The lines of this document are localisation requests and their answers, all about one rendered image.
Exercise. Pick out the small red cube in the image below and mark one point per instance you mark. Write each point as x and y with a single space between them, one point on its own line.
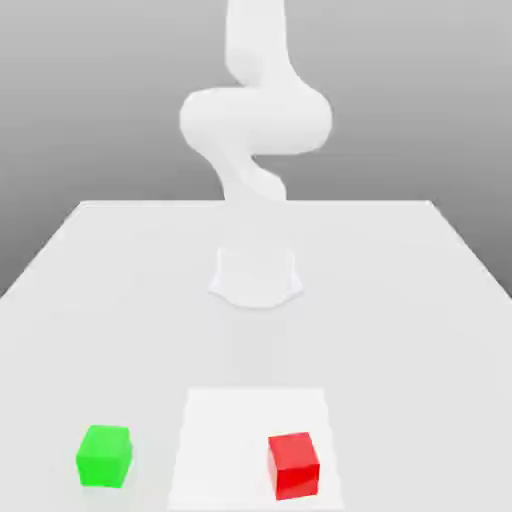
294 466

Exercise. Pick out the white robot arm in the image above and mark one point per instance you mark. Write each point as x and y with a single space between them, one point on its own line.
256 120

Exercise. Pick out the small green cube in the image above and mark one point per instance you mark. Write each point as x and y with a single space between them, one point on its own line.
104 456

